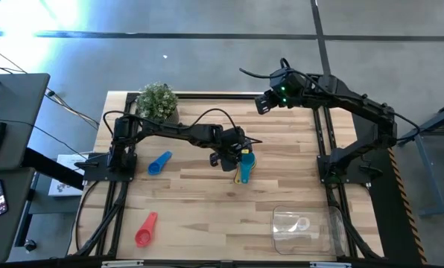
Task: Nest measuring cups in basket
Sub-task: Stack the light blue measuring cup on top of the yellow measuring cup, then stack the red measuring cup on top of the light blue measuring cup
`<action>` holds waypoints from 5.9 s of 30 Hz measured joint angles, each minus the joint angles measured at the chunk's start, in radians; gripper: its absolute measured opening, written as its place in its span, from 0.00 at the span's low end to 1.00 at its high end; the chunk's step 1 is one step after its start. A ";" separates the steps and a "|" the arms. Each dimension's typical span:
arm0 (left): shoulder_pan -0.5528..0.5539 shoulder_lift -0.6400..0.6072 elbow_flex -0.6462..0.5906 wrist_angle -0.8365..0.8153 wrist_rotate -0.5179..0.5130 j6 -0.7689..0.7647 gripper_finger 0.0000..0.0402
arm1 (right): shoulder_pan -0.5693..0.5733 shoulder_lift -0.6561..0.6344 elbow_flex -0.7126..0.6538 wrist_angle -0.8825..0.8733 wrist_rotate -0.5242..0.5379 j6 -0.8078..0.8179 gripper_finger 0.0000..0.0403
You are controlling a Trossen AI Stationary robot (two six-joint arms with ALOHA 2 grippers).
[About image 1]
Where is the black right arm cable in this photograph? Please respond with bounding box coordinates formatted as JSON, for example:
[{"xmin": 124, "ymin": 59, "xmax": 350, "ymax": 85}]
[{"xmin": 238, "ymin": 57, "xmax": 294, "ymax": 80}]

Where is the black platform with hazard stripes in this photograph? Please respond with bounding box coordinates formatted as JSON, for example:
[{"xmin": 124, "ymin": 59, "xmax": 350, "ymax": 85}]
[{"xmin": 355, "ymin": 107, "xmax": 428, "ymax": 265}]

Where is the white printed booklet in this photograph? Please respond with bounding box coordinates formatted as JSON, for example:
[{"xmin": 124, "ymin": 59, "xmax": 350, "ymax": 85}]
[{"xmin": 48, "ymin": 153, "xmax": 92, "ymax": 197}]

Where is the orange measuring cup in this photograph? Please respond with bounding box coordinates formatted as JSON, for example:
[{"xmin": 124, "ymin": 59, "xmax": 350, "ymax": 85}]
[{"xmin": 233, "ymin": 148, "xmax": 258, "ymax": 186}]

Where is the potted plant in ribbed pot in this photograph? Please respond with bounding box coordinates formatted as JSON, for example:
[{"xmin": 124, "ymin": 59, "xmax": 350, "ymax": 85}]
[{"xmin": 135, "ymin": 82, "xmax": 180, "ymax": 124}]

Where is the black floor cable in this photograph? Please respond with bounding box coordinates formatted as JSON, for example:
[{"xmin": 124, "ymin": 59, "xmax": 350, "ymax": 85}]
[{"xmin": 0, "ymin": 40, "xmax": 101, "ymax": 131}]

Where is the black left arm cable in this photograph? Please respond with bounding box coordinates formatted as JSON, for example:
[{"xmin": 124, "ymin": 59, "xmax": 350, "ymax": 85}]
[{"xmin": 190, "ymin": 107, "xmax": 241, "ymax": 131}]

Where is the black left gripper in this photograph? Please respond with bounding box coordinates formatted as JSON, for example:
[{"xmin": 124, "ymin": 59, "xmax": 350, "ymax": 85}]
[{"xmin": 209, "ymin": 126, "xmax": 247, "ymax": 173}]

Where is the blue-grey table frame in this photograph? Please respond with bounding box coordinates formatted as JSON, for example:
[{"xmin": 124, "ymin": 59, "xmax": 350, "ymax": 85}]
[{"xmin": 395, "ymin": 97, "xmax": 444, "ymax": 217}]

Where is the black aluminium frame rail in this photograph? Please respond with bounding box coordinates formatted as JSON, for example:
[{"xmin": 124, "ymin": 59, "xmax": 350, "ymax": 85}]
[
  {"xmin": 69, "ymin": 255, "xmax": 424, "ymax": 268},
  {"xmin": 109, "ymin": 92, "xmax": 141, "ymax": 258},
  {"xmin": 311, "ymin": 97, "xmax": 361, "ymax": 258},
  {"xmin": 95, "ymin": 92, "xmax": 133, "ymax": 258},
  {"xmin": 127, "ymin": 92, "xmax": 320, "ymax": 101},
  {"xmin": 321, "ymin": 97, "xmax": 383, "ymax": 258}
]

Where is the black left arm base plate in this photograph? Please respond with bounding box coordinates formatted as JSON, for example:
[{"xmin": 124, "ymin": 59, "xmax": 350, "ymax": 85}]
[{"xmin": 82, "ymin": 152, "xmax": 137, "ymax": 182}]

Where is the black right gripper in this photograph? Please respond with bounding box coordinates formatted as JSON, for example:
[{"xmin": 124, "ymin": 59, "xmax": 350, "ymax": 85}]
[{"xmin": 254, "ymin": 67, "xmax": 307, "ymax": 115}]

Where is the silver metal bracket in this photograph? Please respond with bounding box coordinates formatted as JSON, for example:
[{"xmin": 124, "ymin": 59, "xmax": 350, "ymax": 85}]
[
  {"xmin": 101, "ymin": 260, "xmax": 145, "ymax": 268},
  {"xmin": 310, "ymin": 261, "xmax": 352, "ymax": 268}
]

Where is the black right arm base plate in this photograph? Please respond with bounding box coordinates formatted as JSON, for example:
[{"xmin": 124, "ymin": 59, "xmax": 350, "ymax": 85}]
[{"xmin": 317, "ymin": 154, "xmax": 372, "ymax": 184}]

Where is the clear plastic basket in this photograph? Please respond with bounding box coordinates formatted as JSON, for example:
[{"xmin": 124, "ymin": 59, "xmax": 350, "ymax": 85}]
[{"xmin": 270, "ymin": 205, "xmax": 348, "ymax": 257}]

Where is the blue measuring cup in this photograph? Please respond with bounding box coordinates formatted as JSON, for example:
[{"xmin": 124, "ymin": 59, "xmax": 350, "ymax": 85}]
[{"xmin": 148, "ymin": 150, "xmax": 173, "ymax": 176}]

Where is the turquoise measuring cup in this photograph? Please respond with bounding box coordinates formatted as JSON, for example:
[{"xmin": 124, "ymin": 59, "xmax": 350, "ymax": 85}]
[{"xmin": 238, "ymin": 150, "xmax": 256, "ymax": 185}]

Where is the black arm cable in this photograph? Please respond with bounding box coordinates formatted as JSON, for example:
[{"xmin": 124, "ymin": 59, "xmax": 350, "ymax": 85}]
[
  {"xmin": 238, "ymin": 57, "xmax": 294, "ymax": 80},
  {"xmin": 190, "ymin": 107, "xmax": 241, "ymax": 131}
]

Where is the grey side desk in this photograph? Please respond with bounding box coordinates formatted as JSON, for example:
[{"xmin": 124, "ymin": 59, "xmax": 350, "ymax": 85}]
[
  {"xmin": 0, "ymin": 167, "xmax": 35, "ymax": 264},
  {"xmin": 0, "ymin": 73, "xmax": 51, "ymax": 170}
]

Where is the red measuring cup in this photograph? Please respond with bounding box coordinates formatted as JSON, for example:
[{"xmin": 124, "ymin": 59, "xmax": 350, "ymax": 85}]
[{"xmin": 134, "ymin": 211, "xmax": 159, "ymax": 249}]

